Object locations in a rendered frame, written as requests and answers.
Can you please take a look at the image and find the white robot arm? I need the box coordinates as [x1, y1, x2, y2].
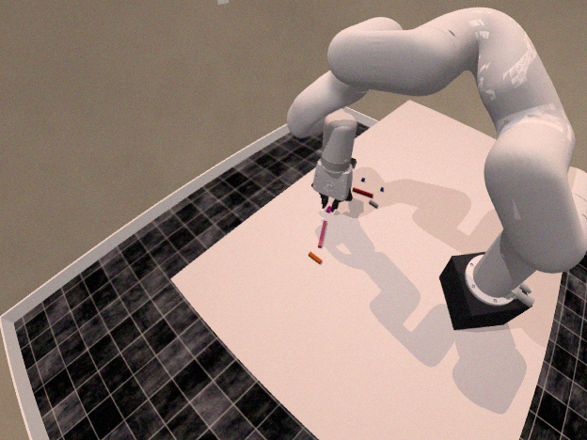
[287, 8, 587, 307]

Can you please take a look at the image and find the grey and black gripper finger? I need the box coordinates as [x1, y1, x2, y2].
[331, 189, 353, 212]
[319, 193, 329, 209]

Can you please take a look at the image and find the orange rod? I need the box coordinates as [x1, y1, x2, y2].
[309, 252, 322, 264]

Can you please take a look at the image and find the red rod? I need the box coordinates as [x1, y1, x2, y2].
[352, 188, 373, 198]

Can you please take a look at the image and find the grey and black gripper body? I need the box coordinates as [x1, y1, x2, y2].
[312, 159, 353, 201]

